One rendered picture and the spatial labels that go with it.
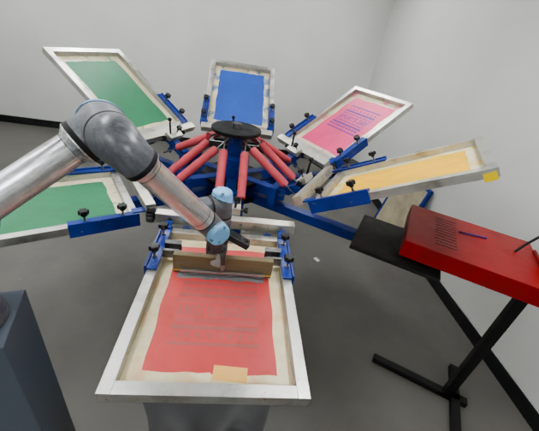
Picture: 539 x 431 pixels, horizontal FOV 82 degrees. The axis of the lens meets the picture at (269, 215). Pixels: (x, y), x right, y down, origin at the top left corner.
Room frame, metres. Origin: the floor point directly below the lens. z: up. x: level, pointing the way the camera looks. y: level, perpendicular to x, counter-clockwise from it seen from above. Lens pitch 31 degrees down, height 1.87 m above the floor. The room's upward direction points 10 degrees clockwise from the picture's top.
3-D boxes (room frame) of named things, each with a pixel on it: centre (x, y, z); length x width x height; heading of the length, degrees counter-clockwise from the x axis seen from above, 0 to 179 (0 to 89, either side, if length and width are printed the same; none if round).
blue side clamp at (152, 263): (1.05, 0.45, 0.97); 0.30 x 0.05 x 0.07; 8
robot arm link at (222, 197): (0.98, 0.18, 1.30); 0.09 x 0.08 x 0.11; 130
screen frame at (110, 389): (0.85, 0.14, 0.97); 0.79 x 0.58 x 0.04; 8
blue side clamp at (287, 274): (1.13, -0.10, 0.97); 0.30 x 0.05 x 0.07; 8
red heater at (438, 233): (1.37, -1.03, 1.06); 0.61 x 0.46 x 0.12; 68
